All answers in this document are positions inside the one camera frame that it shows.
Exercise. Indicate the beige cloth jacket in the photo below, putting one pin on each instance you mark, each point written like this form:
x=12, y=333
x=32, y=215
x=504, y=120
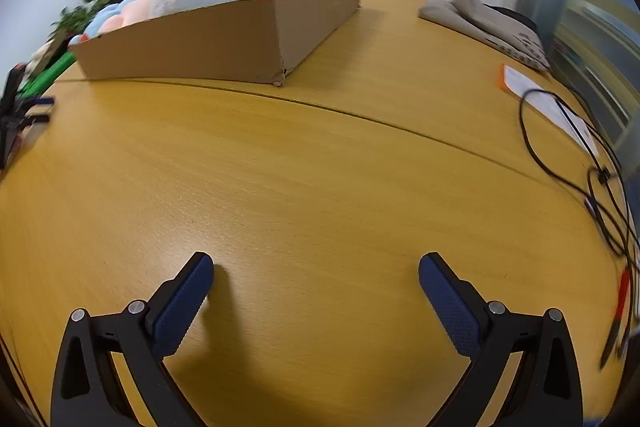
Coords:
x=475, y=14

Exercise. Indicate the pastel blue pink plush toy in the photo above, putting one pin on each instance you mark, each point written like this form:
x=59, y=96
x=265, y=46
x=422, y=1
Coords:
x=107, y=17

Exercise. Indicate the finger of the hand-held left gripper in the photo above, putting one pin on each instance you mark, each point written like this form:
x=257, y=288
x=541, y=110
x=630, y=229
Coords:
x=42, y=103
x=36, y=120

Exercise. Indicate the small white plush figure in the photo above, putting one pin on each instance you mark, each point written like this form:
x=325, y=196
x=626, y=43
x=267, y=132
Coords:
x=40, y=57

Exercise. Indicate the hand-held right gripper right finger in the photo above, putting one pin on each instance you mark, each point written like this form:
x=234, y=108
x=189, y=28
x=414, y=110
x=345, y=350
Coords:
x=450, y=307

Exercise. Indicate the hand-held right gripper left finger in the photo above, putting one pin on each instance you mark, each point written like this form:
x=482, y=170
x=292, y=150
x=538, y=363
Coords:
x=182, y=307

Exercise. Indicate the white paper with orange edge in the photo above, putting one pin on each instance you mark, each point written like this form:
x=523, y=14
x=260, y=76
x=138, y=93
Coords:
x=520, y=82

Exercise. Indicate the cardboard box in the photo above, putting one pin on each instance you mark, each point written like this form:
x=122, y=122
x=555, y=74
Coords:
x=200, y=42

